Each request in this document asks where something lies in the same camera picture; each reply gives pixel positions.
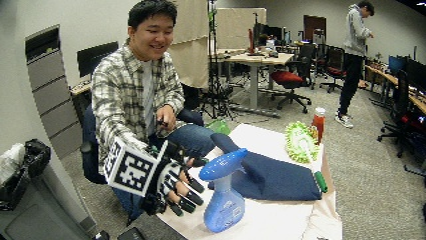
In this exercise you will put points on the blue spray bottle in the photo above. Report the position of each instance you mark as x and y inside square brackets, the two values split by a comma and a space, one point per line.
[224, 196]

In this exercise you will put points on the green plastic bag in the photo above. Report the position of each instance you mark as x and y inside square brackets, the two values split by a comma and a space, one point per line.
[219, 127]

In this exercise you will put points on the flat black object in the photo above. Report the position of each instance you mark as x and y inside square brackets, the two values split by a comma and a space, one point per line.
[132, 234]

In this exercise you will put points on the white marker cube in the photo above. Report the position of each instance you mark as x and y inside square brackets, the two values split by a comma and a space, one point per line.
[132, 170]

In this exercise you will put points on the the person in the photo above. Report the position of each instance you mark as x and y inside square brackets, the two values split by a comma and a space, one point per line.
[128, 83]

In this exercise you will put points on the navy blue cloth bag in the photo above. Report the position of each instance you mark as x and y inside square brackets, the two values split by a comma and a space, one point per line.
[275, 176]

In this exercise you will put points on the dark office chair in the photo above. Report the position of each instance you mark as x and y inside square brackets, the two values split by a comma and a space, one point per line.
[91, 156]

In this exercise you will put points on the beige table cover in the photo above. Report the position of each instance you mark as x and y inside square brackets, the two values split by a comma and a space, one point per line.
[271, 216]

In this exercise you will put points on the black tripod stand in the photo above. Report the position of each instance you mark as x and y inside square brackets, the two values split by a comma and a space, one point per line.
[216, 73]

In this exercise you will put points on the beige curtain partition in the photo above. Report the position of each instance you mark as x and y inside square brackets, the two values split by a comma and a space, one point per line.
[192, 50]

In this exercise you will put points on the green fluffy duster head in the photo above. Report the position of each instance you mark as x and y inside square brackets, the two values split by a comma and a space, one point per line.
[301, 142]

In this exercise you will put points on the grey drawer cabinet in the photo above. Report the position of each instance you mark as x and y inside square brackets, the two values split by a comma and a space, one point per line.
[50, 96]

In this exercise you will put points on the light wood desk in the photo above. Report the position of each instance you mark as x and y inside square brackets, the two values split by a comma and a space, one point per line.
[260, 59]

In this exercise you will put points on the red sauce bottle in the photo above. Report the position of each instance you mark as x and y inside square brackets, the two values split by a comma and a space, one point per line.
[319, 124]

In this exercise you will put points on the grey storage box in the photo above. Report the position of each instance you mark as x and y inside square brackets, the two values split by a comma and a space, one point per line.
[40, 213]

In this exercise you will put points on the red seat office chair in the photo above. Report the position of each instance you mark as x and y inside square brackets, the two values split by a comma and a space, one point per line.
[289, 79]

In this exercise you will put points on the black bag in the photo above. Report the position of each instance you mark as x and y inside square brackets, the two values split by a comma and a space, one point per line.
[31, 163]

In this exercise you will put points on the beige board partition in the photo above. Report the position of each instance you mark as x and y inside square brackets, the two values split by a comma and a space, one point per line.
[240, 28]

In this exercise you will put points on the white plastic bag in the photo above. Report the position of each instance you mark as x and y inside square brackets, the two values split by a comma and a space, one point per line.
[11, 161]

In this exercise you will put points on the black mesh office chair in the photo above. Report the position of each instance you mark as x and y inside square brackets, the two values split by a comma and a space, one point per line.
[333, 68]

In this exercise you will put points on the brown door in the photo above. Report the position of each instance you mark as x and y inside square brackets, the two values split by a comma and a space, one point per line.
[315, 27]

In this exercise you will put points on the long wooden desk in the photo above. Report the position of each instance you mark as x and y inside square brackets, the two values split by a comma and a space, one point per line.
[390, 79]

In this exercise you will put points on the blue screen monitor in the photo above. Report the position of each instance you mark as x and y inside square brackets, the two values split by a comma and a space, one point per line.
[396, 64]

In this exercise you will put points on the large black monitor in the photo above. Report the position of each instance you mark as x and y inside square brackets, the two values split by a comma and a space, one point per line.
[416, 73]

